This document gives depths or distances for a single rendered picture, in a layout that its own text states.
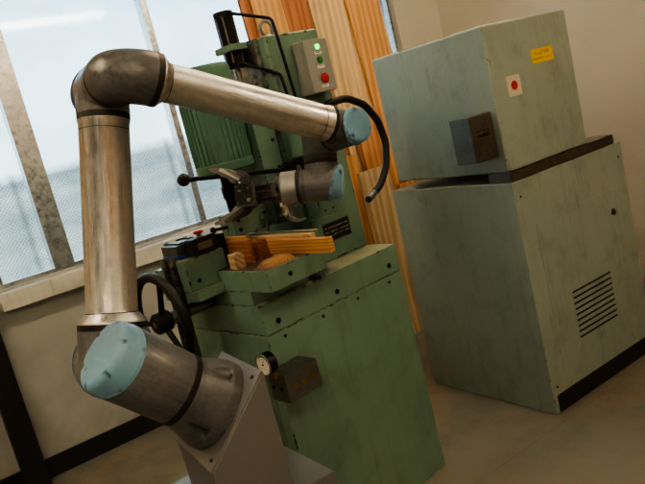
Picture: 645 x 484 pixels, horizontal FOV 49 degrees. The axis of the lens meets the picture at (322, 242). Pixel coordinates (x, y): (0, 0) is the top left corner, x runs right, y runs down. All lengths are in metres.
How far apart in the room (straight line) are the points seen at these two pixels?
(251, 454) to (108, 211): 0.59
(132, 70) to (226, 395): 0.68
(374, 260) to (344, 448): 0.58
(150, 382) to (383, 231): 2.46
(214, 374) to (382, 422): 0.96
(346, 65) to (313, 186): 2.19
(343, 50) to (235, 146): 1.99
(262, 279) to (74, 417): 1.76
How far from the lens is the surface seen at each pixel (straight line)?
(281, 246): 2.02
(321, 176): 1.83
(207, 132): 2.06
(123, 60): 1.53
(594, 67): 3.99
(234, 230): 2.11
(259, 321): 1.95
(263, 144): 2.15
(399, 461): 2.39
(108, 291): 1.56
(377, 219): 3.68
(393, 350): 2.30
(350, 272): 2.15
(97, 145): 1.59
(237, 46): 2.20
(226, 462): 1.44
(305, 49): 2.19
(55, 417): 3.43
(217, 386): 1.43
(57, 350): 3.37
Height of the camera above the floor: 1.27
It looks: 10 degrees down
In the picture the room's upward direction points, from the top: 14 degrees counter-clockwise
